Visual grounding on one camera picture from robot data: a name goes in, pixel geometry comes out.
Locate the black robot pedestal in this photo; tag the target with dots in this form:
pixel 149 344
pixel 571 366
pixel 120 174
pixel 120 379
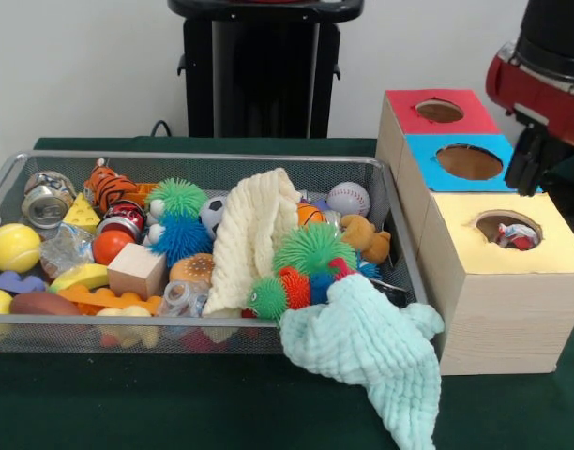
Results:
pixel 259 79

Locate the white toy baseball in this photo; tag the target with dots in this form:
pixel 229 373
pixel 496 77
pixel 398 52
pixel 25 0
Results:
pixel 348 199

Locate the blue spiky toy with eyes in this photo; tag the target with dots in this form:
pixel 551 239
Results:
pixel 179 239

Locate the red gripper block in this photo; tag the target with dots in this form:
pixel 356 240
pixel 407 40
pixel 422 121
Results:
pixel 535 98

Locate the shallow mesh bin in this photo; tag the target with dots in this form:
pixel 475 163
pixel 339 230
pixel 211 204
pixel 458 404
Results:
pixel 57 319

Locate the pastel patterned small cloth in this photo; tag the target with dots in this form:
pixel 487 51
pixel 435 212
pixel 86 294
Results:
pixel 514 234

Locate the yellow tennis ball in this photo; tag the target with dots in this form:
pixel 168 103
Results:
pixel 14 247

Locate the dark green tablecloth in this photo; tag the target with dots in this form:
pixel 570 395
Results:
pixel 570 183
pixel 174 403

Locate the wooden box with three holes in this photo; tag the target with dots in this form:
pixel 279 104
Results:
pixel 503 323

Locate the green spiky toy with eyes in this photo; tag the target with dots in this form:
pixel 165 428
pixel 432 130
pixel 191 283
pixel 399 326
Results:
pixel 310 246

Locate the orange toy basketball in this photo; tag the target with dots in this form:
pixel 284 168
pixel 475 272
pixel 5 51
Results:
pixel 310 214

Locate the green spiky ball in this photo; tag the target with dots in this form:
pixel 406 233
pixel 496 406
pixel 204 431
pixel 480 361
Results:
pixel 176 197

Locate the cream knitted cloth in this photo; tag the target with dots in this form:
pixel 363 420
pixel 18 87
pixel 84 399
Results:
pixel 249 234

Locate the light blue knitted cloth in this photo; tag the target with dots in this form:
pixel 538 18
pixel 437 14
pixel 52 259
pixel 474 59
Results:
pixel 371 337

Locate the orange tiger plush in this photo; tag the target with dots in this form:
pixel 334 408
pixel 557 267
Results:
pixel 109 187

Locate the orange-red ball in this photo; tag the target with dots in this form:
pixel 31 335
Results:
pixel 110 247

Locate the yellow cheese wedge toy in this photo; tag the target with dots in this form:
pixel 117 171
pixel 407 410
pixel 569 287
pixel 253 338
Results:
pixel 80 213

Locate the multicolour spiky caterpillar toy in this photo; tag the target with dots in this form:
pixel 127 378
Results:
pixel 273 295

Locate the black and white soccer ball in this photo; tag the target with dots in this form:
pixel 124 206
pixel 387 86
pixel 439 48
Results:
pixel 213 214

